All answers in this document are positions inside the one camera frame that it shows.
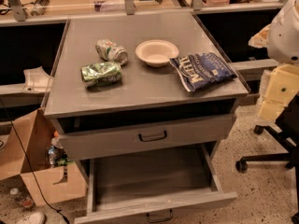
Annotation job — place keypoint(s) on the yellow foam-covered gripper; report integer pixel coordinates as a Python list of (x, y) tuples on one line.
[(285, 36)]

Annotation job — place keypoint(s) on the grey drawer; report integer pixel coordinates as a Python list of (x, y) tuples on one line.
[(123, 132), (153, 187)]

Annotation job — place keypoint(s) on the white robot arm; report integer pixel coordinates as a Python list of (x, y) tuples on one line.
[(283, 39)]

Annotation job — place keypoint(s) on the grey drawer cabinet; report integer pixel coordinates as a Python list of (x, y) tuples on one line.
[(141, 86)]

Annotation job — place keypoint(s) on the grey top drawer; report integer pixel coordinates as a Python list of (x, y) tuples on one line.
[(123, 132)]

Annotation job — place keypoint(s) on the black office chair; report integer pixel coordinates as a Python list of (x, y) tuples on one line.
[(288, 137)]

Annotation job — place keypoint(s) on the blue chip bag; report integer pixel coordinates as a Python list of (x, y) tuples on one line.
[(198, 71)]

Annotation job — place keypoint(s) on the white paper bowl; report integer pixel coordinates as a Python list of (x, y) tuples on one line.
[(156, 53)]

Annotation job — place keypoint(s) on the crushed green soda can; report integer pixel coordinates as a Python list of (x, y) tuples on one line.
[(100, 74)]

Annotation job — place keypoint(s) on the white green soda can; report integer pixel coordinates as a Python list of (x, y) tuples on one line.
[(110, 51)]

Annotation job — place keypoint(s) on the plastic bottles in box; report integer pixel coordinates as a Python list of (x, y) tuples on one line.
[(56, 154)]

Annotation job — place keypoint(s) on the white black handheld tool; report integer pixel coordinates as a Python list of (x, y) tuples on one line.
[(39, 7)]

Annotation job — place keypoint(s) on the brown cardboard box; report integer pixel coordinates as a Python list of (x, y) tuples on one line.
[(25, 154)]

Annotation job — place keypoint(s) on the white shoe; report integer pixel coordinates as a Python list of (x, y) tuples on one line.
[(35, 218)]

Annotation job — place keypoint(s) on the small jar on floor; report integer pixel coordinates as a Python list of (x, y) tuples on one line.
[(27, 203)]

